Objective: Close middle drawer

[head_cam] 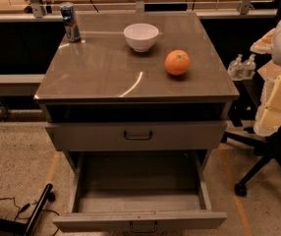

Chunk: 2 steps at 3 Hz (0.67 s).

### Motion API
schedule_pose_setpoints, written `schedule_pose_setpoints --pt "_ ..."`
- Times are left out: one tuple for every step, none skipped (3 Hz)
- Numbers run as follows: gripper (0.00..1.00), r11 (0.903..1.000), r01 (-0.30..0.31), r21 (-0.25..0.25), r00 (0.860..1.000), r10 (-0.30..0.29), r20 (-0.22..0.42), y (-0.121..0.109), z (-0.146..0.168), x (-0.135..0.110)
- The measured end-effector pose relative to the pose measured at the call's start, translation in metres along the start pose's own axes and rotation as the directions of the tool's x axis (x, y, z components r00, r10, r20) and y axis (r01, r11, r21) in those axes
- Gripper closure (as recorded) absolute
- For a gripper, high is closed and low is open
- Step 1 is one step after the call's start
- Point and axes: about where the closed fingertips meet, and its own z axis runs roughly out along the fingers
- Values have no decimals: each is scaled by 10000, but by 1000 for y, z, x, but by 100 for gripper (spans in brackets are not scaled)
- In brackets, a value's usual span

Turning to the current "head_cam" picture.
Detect grey top drawer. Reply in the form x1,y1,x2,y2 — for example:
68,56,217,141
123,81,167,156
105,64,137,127
46,121,227,151

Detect orange fruit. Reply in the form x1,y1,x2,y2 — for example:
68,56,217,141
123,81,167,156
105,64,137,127
164,49,191,76

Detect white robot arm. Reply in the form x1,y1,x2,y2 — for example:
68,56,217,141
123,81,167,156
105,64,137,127
251,20,281,137

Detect grey drawer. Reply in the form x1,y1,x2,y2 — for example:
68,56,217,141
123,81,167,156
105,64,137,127
46,121,227,151
54,151,227,233

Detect black floor cable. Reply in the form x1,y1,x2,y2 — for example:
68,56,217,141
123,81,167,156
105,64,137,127
0,135,61,236

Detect white ceramic bowl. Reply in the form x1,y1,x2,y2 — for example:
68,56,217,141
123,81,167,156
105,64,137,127
124,24,159,52

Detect grey drawer cabinet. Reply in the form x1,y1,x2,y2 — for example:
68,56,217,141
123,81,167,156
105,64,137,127
34,13,239,167

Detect clear sanitizer bottle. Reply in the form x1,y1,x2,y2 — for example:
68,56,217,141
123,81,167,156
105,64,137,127
228,54,243,79
242,54,255,79

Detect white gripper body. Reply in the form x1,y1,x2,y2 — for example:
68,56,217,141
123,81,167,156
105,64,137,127
253,75,281,137

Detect black metal stand base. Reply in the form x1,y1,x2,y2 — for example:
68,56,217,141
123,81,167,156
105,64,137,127
0,183,56,236

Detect clear sanitizer bottle right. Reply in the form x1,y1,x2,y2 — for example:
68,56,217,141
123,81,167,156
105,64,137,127
242,54,255,79

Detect clear sanitizer bottle left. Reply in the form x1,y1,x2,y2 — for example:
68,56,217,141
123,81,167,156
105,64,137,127
228,54,243,79

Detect blue silver energy drink can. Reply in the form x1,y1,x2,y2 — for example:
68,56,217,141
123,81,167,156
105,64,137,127
60,2,81,42

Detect black office chair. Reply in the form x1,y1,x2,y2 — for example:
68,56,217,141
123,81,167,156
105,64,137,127
222,74,281,197

